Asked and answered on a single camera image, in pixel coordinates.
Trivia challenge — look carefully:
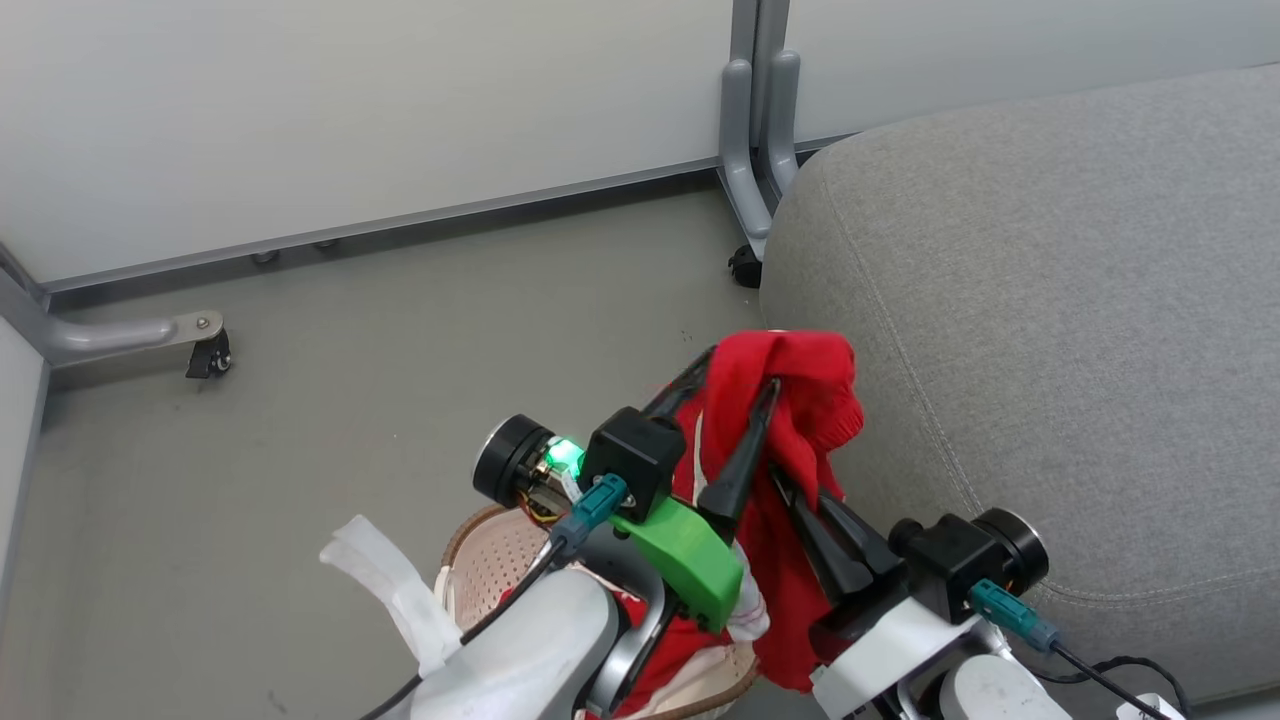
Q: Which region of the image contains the grey partition foot with bolt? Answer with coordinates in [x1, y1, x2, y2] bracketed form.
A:
[0, 240, 226, 373]

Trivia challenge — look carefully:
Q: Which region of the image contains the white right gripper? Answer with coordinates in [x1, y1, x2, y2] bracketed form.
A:
[769, 466, 987, 720]

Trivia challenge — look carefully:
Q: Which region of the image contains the white garment in basket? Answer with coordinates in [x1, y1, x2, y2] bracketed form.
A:
[726, 570, 772, 643]

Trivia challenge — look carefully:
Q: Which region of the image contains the grey forked partition post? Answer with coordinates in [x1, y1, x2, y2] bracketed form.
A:
[718, 0, 803, 264]

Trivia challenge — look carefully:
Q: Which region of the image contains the black round left gripper motor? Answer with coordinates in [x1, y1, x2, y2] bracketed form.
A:
[472, 414, 557, 508]

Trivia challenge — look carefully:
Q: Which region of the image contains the black round right gripper motor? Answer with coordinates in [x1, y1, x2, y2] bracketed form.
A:
[975, 507, 1050, 598]

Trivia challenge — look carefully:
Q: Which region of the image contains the beige perforated laundry basket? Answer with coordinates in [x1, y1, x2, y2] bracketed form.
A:
[440, 503, 761, 720]

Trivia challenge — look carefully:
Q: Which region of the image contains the grey partition base rail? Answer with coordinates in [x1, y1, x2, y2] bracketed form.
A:
[42, 160, 723, 296]

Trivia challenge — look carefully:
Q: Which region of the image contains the black caster wheel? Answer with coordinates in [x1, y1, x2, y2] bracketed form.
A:
[727, 244, 767, 291]
[185, 328, 234, 381]

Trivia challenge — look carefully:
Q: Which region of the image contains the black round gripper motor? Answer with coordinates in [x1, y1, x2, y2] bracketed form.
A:
[975, 507, 1050, 598]
[472, 414, 557, 508]

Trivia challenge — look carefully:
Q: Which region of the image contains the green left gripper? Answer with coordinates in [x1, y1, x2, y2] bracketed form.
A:
[610, 345, 782, 634]

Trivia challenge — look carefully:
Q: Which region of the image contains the white fabric strip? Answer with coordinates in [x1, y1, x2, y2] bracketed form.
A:
[319, 514, 463, 679]

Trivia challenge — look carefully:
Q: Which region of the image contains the red knit garment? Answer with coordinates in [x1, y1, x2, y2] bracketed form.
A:
[498, 330, 866, 717]

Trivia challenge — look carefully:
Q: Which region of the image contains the grey fabric sofa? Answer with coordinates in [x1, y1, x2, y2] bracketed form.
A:
[760, 64, 1280, 706]

